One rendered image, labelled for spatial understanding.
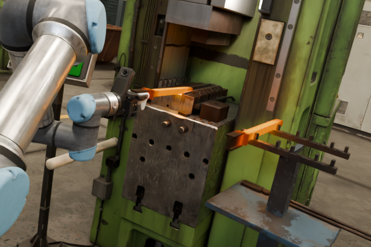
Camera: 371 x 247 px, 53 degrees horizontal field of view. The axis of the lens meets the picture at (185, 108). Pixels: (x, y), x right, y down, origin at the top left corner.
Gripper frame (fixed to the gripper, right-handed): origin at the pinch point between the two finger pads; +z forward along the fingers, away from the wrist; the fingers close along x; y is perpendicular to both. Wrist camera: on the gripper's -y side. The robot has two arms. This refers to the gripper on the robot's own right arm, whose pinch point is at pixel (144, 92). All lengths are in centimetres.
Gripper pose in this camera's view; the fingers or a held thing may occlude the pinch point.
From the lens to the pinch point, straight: 134.2
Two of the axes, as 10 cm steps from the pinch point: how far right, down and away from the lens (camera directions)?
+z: 4.3, -1.1, 9.0
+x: 8.8, 2.6, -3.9
